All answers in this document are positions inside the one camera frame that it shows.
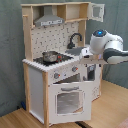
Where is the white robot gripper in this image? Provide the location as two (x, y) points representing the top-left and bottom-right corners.
(79, 47), (93, 60)

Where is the white microwave door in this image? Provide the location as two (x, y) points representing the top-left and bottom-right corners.
(88, 3), (105, 22)

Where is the white oven door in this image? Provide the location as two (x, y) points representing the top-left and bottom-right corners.
(49, 81), (93, 124)

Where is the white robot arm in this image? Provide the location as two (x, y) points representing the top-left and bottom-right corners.
(79, 30), (128, 64)

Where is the wooden toy kitchen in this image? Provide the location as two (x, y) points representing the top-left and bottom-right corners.
(20, 1), (106, 128)

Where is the grey toy sink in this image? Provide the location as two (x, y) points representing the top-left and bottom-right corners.
(65, 47), (90, 56)

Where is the black toy faucet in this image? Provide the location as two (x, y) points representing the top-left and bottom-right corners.
(67, 33), (82, 49)

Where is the white fridge door with dispenser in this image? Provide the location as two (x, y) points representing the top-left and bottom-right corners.
(80, 64), (102, 100)

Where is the right red stove knob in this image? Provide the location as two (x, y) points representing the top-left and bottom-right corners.
(72, 67), (78, 72)

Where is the red stove knob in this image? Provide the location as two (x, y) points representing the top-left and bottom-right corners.
(72, 67), (78, 72)
(54, 73), (60, 79)

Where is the black toy stovetop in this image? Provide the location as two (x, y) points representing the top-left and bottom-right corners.
(34, 54), (71, 66)

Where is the silver toy pot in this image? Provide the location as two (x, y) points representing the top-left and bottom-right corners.
(42, 51), (58, 62)

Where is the left red stove knob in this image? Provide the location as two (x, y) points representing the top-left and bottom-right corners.
(54, 73), (60, 79)

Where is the grey range hood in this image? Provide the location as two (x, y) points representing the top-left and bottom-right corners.
(35, 5), (64, 27)

